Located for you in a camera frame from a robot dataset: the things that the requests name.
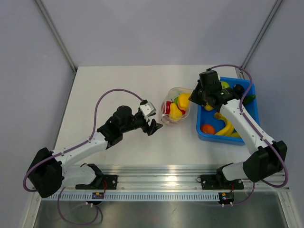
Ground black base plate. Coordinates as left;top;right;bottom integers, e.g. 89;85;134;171
75;175;118;190
196;174;244;190

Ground aluminium frame post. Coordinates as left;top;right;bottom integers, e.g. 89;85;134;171
240;0;284;69
33;0;77;75

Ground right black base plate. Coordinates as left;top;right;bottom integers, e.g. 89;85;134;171
196;174;244;190

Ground right aluminium frame post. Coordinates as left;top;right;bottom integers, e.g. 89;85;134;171
240;0;284;69

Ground dark purple mangosteen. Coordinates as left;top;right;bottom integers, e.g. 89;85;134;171
233;84;245;97

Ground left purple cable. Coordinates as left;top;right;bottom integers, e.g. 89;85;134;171
22;88;145;225

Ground blue plastic bin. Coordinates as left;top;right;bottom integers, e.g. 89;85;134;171
196;77;260;145

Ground yellow green carambola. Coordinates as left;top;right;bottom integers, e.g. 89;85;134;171
229;132;241;138

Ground clear zip top bag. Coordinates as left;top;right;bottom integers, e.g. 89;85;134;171
160;87;192;125

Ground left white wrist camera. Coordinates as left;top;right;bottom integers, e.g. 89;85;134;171
139;100;156;119

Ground green cucumber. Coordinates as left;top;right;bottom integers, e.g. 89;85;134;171
242;94;256;105

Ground aluminium rail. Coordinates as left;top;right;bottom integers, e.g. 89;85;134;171
32;165;290;192

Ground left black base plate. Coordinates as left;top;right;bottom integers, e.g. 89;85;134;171
75;175;118;190

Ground left aluminium frame post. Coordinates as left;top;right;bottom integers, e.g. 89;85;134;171
33;0;77;75

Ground left small circuit board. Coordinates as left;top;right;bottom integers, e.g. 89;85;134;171
92;192;105;200

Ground small yellow banana bunch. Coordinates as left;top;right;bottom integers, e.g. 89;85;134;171
204;104;214;111

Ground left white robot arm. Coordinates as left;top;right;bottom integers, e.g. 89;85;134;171
25;104;162;198

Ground yellow banana bunch front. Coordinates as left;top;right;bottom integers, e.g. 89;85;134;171
214;112;234;136

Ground small circuit board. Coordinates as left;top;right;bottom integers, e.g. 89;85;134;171
92;192;105;200
218;192;235;204

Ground right small circuit board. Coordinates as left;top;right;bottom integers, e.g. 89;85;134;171
218;192;235;204

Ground green apple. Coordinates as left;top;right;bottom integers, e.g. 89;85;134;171
221;81;230;89

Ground white slotted cable duct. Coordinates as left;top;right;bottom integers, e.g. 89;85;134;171
43;191;219;202

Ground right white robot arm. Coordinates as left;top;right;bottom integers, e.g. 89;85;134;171
189;68;289;189

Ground red apple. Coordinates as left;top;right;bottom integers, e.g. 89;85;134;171
161;101;172;115

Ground orange persimmon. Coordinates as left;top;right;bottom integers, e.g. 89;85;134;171
200;124;216;135

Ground yellow bell pepper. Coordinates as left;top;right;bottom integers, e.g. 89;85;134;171
177;93;190;111

